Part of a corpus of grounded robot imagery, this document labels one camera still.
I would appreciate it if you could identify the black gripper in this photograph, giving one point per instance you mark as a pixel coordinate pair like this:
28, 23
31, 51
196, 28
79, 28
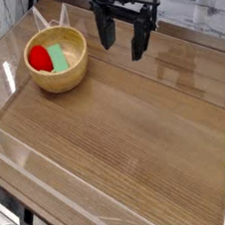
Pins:
105, 12

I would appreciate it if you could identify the red plush fruit green stem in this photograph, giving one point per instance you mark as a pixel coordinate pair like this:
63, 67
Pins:
40, 59

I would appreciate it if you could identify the wooden bowl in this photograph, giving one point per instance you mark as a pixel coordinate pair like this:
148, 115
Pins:
74, 45

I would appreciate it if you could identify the green rectangular block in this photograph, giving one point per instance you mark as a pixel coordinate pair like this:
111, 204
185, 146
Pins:
58, 58

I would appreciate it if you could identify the black table leg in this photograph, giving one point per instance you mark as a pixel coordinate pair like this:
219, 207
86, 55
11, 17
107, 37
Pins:
28, 216

